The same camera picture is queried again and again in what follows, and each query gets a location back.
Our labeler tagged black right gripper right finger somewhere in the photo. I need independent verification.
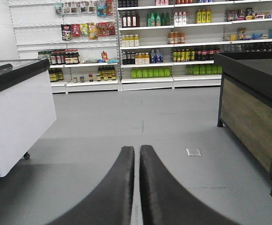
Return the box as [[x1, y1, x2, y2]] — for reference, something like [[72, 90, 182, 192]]
[[140, 145, 236, 225]]

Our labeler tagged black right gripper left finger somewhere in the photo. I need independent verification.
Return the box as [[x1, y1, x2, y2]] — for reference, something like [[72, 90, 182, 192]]
[[49, 146, 135, 225]]

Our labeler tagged silver floor outlet plate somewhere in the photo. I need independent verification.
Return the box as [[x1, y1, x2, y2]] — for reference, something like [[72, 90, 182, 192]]
[[186, 148, 202, 156]]

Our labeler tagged dark wooden produce stand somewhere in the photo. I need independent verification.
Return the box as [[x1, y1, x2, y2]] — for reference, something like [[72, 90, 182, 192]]
[[214, 51, 272, 197]]

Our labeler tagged white chest freezer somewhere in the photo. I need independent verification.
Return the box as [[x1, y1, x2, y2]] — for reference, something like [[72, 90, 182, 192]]
[[0, 59, 56, 177]]

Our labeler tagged white store shelving unit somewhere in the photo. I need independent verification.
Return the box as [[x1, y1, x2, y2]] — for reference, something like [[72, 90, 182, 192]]
[[7, 0, 272, 94]]

